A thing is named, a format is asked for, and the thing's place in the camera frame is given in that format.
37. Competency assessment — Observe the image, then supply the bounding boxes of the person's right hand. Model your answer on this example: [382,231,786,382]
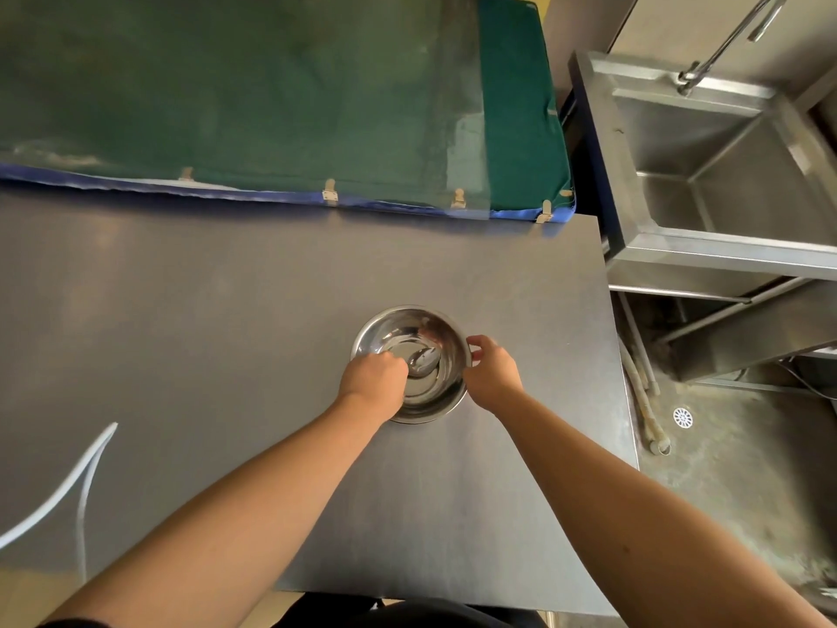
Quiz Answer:
[463,334,525,414]

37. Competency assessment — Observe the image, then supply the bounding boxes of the person's left hand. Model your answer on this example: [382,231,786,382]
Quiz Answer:
[337,350,411,423]

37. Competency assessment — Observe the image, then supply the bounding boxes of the stainless steel bowl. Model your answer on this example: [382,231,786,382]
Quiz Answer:
[350,306,473,425]

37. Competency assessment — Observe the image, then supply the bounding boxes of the metal spoon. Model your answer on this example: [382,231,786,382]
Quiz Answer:
[407,347,442,378]

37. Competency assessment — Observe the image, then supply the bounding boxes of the person's right forearm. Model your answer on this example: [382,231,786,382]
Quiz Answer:
[493,389,834,628]

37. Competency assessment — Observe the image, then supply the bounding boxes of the person's left forearm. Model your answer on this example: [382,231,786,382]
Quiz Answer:
[41,392,388,628]

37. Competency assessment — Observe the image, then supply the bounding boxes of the blue tarp sheet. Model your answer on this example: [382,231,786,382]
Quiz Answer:
[0,162,578,223]

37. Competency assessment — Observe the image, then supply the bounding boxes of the stainless steel sink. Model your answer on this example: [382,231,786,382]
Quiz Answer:
[568,51,837,382]

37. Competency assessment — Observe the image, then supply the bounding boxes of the metal sink faucet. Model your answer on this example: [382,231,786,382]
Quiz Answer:
[677,0,791,97]

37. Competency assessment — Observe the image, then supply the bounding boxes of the grey drain hose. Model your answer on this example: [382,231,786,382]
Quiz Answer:
[618,293,672,456]

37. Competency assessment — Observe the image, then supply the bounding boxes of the white cable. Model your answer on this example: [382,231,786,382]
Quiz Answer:
[0,422,119,583]

